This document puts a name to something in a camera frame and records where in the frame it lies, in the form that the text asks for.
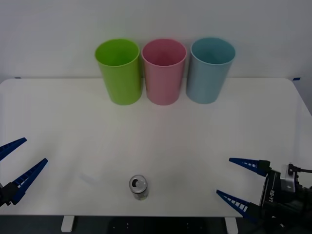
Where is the pale blue plastic bin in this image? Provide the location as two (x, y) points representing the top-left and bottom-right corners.
(185, 37), (236, 105)

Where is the green plastic bin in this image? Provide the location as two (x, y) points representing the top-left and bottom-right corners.
(94, 38), (143, 106)

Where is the pink plastic bin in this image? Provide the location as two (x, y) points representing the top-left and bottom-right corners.
(141, 38), (188, 106)

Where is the white table leg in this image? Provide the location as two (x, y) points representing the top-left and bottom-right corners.
(60, 215), (74, 233)
(224, 216), (238, 234)

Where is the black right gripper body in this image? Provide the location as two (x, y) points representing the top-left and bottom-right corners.
(258, 169), (298, 221)

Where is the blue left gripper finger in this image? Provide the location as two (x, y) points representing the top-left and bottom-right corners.
(4, 157), (49, 206)
(0, 137), (27, 161)

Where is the silver drink can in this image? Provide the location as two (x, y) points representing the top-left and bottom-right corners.
(128, 174), (149, 201)

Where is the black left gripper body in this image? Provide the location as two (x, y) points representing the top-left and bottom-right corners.
(0, 183), (11, 208)

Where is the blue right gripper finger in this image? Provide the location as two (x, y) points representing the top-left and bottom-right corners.
(228, 157), (272, 178)
(215, 189), (266, 224)

